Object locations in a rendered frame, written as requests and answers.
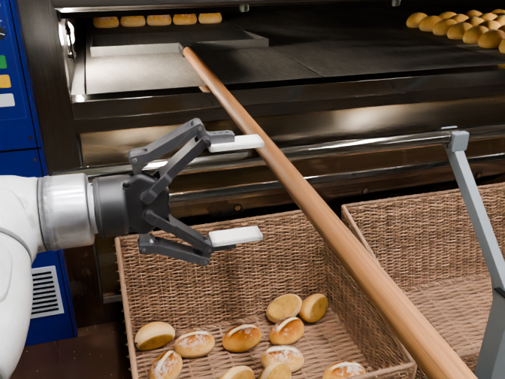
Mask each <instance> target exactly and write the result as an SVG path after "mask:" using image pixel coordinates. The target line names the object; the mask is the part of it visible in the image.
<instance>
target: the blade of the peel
mask: <svg viewBox="0 0 505 379"><path fill-rule="evenodd" d="M178 41H189V42H190V43H191V45H192V46H193V50H194V51H206V50H234V49H249V48H263V47H269V38H265V37H262V36H260V35H256V34H253V33H251V32H247V31H244V30H242V29H220V30H203V31H185V32H151V33H134V34H116V35H92V37H91V44H90V51H91V57H93V56H121V55H135V54H150V53H177V52H179V51H178Z"/></svg>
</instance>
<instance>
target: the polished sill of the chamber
mask: <svg viewBox="0 0 505 379"><path fill-rule="evenodd" d="M495 84H505V64H501V65H481V66H470V67H460V68H439V69H428V70H418V71H398V72H387V73H376V74H357V75H346V76H335V77H315V78H304V79H294V80H273V81H262V82H252V83H232V84H223V85H224V86H225V87H226V89H227V90H228V91H229V92H230V93H231V94H232V95H233V96H234V97H235V98H236V100H237V101H238V102H239V103H240V105H241V106H244V105H261V104H270V103H280V102H297V101H306V100H316V99H333V98H343V97H352V96H368V95H378V94H387V93H397V92H414V91H423V90H433V89H450V88H459V87H469V86H486V85H495ZM208 108H223V106H222V105H221V104H220V102H219V101H218V99H217V98H216V96H215V95H214V94H213V93H212V92H211V90H210V89H209V87H208V86H191V87H180V88H169V89H149V90H138V91H128V92H107V93H96V94H86V95H75V96H71V109H72V114H73V119H74V120H82V119H91V118H100V117H118V116H127V115H136V114H154V113H163V112H172V111H190V110H199V109H208Z"/></svg>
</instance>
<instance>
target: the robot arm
mask: <svg viewBox="0 0 505 379"><path fill-rule="evenodd" d="M190 139H191V140H190ZM188 140H190V141H189V142H188V143H187V144H186V145H185V146H184V147H183V148H182V149H181V150H179V151H178V152H177V153H176V154H175V155H174V156H173V157H172V158H171V159H170V160H169V161H167V162H166V163H165V164H164V165H162V166H160V167H159V168H158V169H157V170H156V171H155V172H154V173H153V174H148V173H146V172H145V171H142V169H143V168H145V167H147V166H148V164H149V162H152V161H153V160H155V159H158V158H159V157H160V156H163V155H165V154H166V153H168V152H170V151H171V150H173V149H174V148H176V147H179V146H180V145H181V144H184V143H185V142H187V141H188ZM264 145H265V143H264V142H263V140H262V139H261V138H260V137H259V136H258V135H242V136H235V134H234V133H233V131H229V130H225V131H215V132H208V131H206V130H205V128H204V125H203V123H202V122H201V120H200V119H198V118H194V119H192V120H190V121H189V122H187V123H185V124H183V125H182V126H180V127H178V128H176V129H175V130H173V131H172V132H169V133H168V134H167V135H164V136H162V137H161V138H159V139H158V140H156V141H154V142H153V143H151V144H148V145H147V146H146V147H139V148H135V149H131V150H130V151H129V152H128V155H129V162H130V164H131V165H132V170H133V172H132V173H131V174H127V175H114V176H107V177H95V179H94V180H92V183H89V181H88V178H87V176H86V175H85V174H84V173H80V174H67V175H59V176H44V177H20V176H15V175H0V379H9V378H10V377H11V375H12V374H13V372H14V370H15V368H16V367H17V363H18V362H19V360H20V357H21V355H22V352H23V348H24V346H25V343H26V338H27V335H28V330H29V323H30V319H31V313H32V300H33V280H32V263H33V262H34V260H35V258H36V256H37V253H42V252H46V251H50V250H52V251H56V250H61V249H66V248H72V247H82V246H89V245H92V244H94V242H95V234H99V236H100V237H102V238H106V237H113V236H119V235H127V234H128V233H131V232H136V233H139V239H138V249H139V252H140V253H141V254H149V253H157V254H161V255H163V256H169V257H172V258H175V259H180V260H183V261H186V262H191V263H195V264H197V265H202V266H207V265H209V263H210V260H209V259H210V256H211V254H212V253H213V252H215V251H220V250H230V249H234V248H236V244H239V243H245V242H251V241H260V240H262V239H263V235H262V233H261V232H260V230H259V228H258V227H257V226H249V227H243V228H237V229H226V230H221V231H215V232H210V233H209V236H207V237H206V236H204V235H202V234H201V233H200V232H197V231H195V230H194V229H192V228H191V227H189V226H187V225H186V224H184V223H182V222H180V221H179V220H177V219H175V218H173V217H172V216H171V215H170V214H171V207H170V205H169V198H170V193H169V189H168V185H169V184H170V183H171V181H172V180H173V178H174V177H176V176H177V175H178V174H179V173H180V172H181V171H182V170H183V169H184V168H185V167H186V166H187V165H188V164H189V163H190V162H191V161H192V160H193V159H194V158H196V157H197V156H198V155H199V154H200V153H201V152H202V151H203V150H204V149H205V148H208V150H209V151H210V152H219V151H227V150H242V149H250V148H257V147H264ZM156 227H158V228H160V229H161V230H163V231H165V232H167V233H171V234H173V235H175V236H177V237H178V238H180V239H182V240H184V241H185V242H187V243H189V244H191V245H192V246H189V245H187V244H181V243H179V242H176V241H171V240H168V239H165V238H160V237H155V236H154V235H153V234H150V233H149V232H151V231H152V230H153V229H155V228H156ZM193 246H194V247H193Z"/></svg>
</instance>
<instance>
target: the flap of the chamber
mask: <svg viewBox="0 0 505 379"><path fill-rule="evenodd" d="M390 1H392V0H52V3H53V8H55V9H56V10H58V11H60V12H85V11H128V10H151V9H173V8H217V7H239V6H240V5H242V4H247V5H249V6H261V5H305V4H327V3H349V2H390Z"/></svg>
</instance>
